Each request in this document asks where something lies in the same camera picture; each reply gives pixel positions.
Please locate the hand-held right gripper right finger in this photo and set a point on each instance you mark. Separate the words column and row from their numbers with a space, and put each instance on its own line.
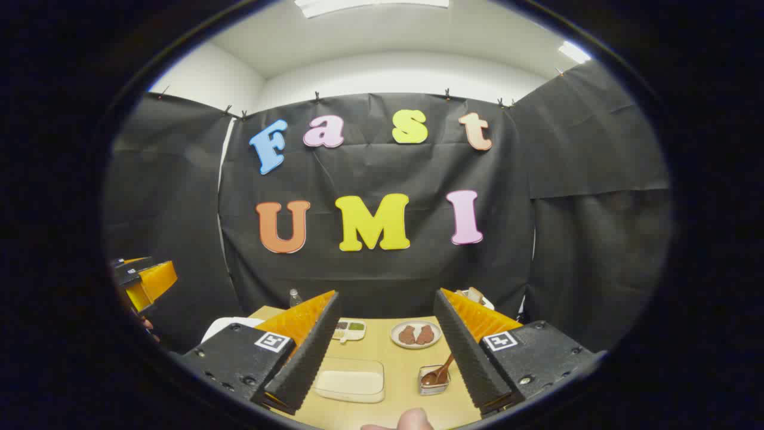
column 471, row 364

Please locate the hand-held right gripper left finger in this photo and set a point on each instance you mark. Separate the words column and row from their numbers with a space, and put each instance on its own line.
column 310, row 358

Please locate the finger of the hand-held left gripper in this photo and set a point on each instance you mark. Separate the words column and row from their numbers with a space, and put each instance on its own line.
column 156, row 283

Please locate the brown wooden spoon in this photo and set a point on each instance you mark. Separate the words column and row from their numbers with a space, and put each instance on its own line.
column 436, row 376

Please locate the clear box of rice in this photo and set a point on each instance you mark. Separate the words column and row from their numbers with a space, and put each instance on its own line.
column 349, row 382

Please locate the white rice cooker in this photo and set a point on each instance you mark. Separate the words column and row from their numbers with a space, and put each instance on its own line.
column 218, row 329

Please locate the white divided condiment dish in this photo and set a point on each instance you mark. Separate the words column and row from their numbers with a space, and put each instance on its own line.
column 353, row 327

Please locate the brown meat piece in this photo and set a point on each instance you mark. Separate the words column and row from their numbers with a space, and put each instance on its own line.
column 425, row 334
column 407, row 335

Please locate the white round plate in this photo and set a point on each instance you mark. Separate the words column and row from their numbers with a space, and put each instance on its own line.
column 416, row 346

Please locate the clear plastic water bottle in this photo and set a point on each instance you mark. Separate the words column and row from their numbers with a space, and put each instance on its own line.
column 295, row 298

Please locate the white toaster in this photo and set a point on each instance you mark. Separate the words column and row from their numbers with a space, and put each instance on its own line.
column 489, row 303

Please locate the toast slice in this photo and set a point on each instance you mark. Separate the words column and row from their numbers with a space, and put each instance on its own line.
column 475, row 294

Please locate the black backdrop cloth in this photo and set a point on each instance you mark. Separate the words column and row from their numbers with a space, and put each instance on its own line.
column 382, row 280

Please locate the ceiling light panel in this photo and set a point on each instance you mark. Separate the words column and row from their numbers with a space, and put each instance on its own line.
column 574, row 52
column 370, row 6

